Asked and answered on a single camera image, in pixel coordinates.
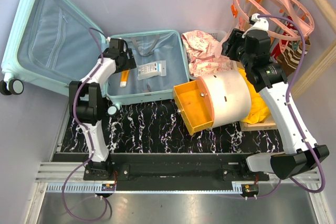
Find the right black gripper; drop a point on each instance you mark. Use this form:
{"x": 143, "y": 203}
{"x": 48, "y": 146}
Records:
{"x": 235, "y": 38}

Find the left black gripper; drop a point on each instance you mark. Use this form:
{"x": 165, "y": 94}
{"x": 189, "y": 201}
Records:
{"x": 129, "y": 63}

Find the orange tube white cap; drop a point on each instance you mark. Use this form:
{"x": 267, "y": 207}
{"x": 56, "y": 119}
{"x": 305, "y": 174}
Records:
{"x": 124, "y": 78}

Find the cream pink-print cloth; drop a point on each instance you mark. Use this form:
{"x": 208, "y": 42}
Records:
{"x": 202, "y": 53}

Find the white toiletry pack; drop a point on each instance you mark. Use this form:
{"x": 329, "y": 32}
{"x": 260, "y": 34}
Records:
{"x": 152, "y": 69}

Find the white round drum box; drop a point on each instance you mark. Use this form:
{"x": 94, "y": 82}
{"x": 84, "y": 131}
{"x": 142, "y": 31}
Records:
{"x": 213, "y": 100}

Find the light blue hard-shell suitcase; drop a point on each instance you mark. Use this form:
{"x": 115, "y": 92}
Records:
{"x": 52, "y": 43}

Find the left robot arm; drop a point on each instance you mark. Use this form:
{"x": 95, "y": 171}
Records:
{"x": 87, "y": 106}

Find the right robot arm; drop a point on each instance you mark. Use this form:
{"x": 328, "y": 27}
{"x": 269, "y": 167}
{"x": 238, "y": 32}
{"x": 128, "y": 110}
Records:
{"x": 301, "y": 152}

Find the translucent pink plastic bag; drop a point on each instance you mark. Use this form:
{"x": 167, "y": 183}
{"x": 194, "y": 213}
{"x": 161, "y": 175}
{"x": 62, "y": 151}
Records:
{"x": 225, "y": 43}

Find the white perforated plastic basket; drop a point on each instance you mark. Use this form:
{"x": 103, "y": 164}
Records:
{"x": 219, "y": 33}

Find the brown striped cloth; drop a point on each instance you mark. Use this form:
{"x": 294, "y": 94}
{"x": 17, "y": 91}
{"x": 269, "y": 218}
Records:
{"x": 290, "y": 57}

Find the pink round clip hanger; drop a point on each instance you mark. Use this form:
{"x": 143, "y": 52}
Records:
{"x": 243, "y": 9}

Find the red cloth item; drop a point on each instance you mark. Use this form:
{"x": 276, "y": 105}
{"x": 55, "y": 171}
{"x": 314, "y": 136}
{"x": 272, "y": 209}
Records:
{"x": 279, "y": 48}

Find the yellow cloth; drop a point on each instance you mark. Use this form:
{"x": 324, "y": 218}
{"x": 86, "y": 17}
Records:
{"x": 259, "y": 110}

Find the black marble pattern mat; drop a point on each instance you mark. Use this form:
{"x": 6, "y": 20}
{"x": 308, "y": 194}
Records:
{"x": 157, "y": 127}

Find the wooden tray base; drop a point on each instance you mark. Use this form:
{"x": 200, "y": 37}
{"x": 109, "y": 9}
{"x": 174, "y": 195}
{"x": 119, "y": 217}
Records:
{"x": 268, "y": 125}

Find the wooden hanger rack frame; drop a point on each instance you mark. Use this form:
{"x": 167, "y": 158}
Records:
{"x": 317, "y": 76}

